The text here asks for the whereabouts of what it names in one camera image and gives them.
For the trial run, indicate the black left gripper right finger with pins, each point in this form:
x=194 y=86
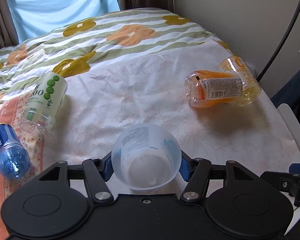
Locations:
x=196 y=173

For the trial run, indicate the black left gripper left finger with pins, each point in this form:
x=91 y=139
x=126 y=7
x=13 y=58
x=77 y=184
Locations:
x=96 y=173

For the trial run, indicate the translucent white plastic cup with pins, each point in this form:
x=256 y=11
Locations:
x=146 y=157

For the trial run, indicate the orange plastic cup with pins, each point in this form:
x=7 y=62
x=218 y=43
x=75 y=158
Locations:
x=205 y=88

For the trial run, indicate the blue plastic cup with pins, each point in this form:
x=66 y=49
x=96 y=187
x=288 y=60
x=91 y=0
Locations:
x=14 y=158

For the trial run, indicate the white green-dotted plastic cup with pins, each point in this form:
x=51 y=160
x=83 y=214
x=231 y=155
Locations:
x=45 y=100

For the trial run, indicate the clear yellow plastic cup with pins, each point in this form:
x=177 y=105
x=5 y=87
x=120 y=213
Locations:
x=251 y=88

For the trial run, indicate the white floral cloth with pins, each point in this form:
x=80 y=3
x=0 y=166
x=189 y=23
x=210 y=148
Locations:
x=101 y=103

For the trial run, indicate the black clamp tool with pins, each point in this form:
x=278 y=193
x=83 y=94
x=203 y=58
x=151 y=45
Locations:
x=286 y=182

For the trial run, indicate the pink patterned cloth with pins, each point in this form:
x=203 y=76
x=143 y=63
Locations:
x=10 y=112

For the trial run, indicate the floral striped bed quilt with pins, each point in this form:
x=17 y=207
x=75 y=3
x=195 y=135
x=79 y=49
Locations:
x=81 y=46

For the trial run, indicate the light blue window sheet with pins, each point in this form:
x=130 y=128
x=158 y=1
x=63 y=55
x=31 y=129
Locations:
x=33 y=18

